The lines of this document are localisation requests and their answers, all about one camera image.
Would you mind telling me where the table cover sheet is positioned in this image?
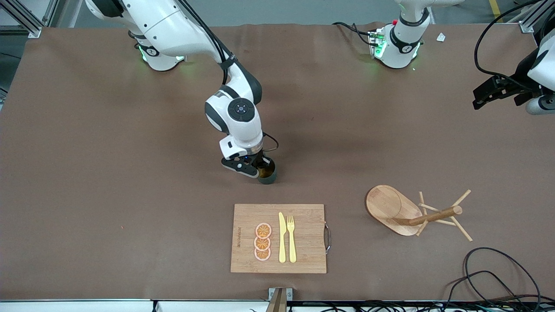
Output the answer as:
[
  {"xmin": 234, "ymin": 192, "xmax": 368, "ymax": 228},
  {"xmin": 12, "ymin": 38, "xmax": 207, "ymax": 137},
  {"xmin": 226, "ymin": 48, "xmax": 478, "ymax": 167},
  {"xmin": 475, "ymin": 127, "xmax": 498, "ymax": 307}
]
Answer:
[{"xmin": 0, "ymin": 23, "xmax": 555, "ymax": 302}]

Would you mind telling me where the metal bracket with wood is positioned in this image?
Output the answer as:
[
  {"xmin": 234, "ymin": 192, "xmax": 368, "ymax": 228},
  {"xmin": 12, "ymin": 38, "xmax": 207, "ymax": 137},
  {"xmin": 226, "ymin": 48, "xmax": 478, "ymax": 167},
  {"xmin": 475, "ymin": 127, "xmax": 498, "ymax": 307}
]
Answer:
[{"xmin": 265, "ymin": 287, "xmax": 294, "ymax": 312}]

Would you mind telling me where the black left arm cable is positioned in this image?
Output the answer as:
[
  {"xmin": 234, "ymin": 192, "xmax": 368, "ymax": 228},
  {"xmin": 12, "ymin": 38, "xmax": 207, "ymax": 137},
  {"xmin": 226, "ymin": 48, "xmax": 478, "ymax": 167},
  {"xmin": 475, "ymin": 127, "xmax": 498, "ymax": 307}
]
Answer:
[{"xmin": 473, "ymin": 0, "xmax": 535, "ymax": 88}]

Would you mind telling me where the yellow plastic knife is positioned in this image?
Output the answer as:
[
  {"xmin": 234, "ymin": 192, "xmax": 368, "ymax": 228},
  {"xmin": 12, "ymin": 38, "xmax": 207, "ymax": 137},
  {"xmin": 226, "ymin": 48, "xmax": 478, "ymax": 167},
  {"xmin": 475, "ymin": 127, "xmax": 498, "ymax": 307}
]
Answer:
[{"xmin": 278, "ymin": 212, "xmax": 287, "ymax": 263}]

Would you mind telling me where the wooden mug tree stand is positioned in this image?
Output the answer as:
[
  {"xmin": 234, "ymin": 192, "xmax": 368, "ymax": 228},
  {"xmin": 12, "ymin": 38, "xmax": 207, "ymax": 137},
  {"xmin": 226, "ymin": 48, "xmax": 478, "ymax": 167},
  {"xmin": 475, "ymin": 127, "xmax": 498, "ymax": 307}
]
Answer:
[{"xmin": 366, "ymin": 185, "xmax": 473, "ymax": 243}]

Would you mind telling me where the black left base cable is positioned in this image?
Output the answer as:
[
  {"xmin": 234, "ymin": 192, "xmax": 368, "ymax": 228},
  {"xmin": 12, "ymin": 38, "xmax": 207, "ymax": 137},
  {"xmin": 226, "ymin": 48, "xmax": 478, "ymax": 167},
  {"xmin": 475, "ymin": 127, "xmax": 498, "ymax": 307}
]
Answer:
[{"xmin": 332, "ymin": 21, "xmax": 374, "ymax": 46}]

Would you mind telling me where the yellow plastic fork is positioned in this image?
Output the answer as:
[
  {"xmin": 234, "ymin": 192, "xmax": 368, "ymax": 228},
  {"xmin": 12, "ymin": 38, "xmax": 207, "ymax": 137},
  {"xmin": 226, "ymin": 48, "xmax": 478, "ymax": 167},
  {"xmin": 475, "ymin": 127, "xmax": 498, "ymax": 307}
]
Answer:
[{"xmin": 287, "ymin": 215, "xmax": 297, "ymax": 263}]

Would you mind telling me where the white table edge rail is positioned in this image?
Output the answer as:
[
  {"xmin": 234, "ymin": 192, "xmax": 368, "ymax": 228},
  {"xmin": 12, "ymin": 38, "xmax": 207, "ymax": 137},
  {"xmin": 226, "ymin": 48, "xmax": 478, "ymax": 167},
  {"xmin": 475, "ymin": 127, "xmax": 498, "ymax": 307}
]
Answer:
[{"xmin": 0, "ymin": 298, "xmax": 555, "ymax": 312}]

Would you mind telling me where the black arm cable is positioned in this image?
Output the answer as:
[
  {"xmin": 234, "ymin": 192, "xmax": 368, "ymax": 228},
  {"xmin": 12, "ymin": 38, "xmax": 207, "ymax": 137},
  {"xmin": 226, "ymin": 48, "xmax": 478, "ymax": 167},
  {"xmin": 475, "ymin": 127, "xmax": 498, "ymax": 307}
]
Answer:
[
  {"xmin": 176, "ymin": 0, "xmax": 280, "ymax": 153},
  {"xmin": 473, "ymin": 0, "xmax": 535, "ymax": 88}
]

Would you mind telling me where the teal cup yellow inside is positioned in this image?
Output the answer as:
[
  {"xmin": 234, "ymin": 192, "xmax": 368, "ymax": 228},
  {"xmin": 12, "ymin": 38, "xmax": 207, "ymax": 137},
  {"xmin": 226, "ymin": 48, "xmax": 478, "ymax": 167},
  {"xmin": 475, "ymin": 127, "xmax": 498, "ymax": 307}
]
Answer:
[{"xmin": 257, "ymin": 156, "xmax": 278, "ymax": 185}]

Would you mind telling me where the black looped floor cable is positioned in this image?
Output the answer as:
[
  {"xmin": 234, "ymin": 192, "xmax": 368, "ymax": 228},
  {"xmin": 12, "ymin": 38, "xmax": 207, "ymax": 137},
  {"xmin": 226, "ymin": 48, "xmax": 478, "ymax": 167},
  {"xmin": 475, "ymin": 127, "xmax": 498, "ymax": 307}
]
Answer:
[
  {"xmin": 464, "ymin": 247, "xmax": 543, "ymax": 311},
  {"xmin": 446, "ymin": 270, "xmax": 523, "ymax": 309}
]

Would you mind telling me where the aluminium frame profile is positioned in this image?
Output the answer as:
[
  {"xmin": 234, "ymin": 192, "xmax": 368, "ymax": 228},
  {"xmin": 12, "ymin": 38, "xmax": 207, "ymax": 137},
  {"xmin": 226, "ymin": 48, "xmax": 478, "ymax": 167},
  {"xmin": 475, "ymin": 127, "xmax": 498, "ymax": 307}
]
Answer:
[
  {"xmin": 507, "ymin": 0, "xmax": 555, "ymax": 34},
  {"xmin": 0, "ymin": 0, "xmax": 59, "ymax": 39}
]

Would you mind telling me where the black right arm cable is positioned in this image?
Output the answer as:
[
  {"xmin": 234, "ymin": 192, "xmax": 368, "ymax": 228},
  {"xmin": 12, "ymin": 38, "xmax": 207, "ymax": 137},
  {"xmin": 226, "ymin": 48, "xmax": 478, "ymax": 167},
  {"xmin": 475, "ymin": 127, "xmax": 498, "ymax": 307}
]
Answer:
[{"xmin": 176, "ymin": 0, "xmax": 280, "ymax": 153}]

